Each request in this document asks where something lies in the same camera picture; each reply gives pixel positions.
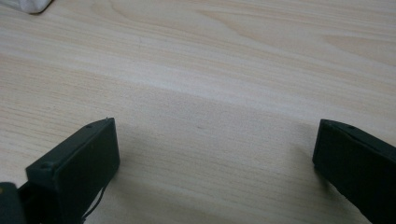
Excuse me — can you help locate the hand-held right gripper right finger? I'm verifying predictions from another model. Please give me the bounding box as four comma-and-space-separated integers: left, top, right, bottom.
312, 119, 396, 224

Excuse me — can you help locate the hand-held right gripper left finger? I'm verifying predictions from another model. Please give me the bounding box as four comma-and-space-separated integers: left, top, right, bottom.
18, 117, 121, 224

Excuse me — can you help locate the white cloth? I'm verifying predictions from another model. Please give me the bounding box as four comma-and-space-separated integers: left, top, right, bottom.
0, 0, 54, 15

